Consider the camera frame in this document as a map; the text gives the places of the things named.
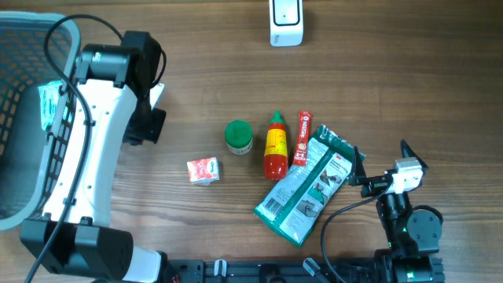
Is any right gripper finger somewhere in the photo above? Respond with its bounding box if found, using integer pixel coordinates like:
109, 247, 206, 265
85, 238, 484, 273
400, 139, 428, 171
348, 146, 366, 186

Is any red coffee stick sachet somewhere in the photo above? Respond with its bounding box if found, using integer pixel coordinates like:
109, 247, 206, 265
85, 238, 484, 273
292, 111, 312, 167

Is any green white glove package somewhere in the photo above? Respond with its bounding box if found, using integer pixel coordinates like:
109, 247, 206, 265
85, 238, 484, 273
254, 124, 354, 247

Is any red white tissue pack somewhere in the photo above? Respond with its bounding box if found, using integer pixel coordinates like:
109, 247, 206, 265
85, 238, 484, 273
187, 157, 219, 186

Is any red chili sauce bottle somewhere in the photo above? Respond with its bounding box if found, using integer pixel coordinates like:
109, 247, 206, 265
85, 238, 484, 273
263, 110, 288, 181

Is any green lid jar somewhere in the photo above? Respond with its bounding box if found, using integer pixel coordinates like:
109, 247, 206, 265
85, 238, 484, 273
225, 120, 253, 155

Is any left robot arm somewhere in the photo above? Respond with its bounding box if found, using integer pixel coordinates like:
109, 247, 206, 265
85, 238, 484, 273
20, 31, 169, 282

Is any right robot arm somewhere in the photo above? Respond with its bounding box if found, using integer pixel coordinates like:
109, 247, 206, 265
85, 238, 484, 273
349, 140, 446, 283

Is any white barcode scanner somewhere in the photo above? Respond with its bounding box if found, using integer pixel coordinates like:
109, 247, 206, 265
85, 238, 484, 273
269, 0, 304, 47

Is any teal wet wipes pack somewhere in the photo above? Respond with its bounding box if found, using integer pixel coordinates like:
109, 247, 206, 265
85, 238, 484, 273
38, 80, 63, 131

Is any grey plastic mesh basket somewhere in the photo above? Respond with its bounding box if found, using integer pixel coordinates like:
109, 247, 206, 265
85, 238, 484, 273
1, 11, 81, 230

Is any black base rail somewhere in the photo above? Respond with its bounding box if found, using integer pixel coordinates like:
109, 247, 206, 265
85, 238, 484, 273
160, 255, 446, 283

